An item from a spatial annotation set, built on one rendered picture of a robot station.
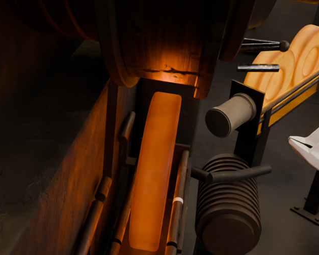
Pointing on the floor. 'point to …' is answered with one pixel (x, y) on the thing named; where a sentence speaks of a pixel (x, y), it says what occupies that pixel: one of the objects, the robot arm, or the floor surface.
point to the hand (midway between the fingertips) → (293, 146)
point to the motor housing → (227, 211)
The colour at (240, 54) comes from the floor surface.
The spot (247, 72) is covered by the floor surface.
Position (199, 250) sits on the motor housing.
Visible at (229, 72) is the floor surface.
